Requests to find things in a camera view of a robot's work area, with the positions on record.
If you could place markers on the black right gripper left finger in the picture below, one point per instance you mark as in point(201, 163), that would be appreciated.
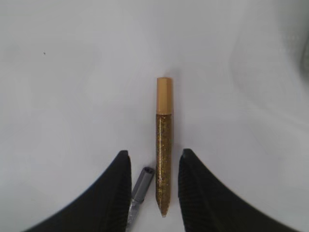
point(103, 207)

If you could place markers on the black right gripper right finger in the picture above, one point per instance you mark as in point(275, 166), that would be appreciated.
point(207, 205)

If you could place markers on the silver glitter pen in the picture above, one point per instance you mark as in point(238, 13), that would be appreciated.
point(138, 195)

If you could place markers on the gold glitter pen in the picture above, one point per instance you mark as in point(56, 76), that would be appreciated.
point(163, 143)

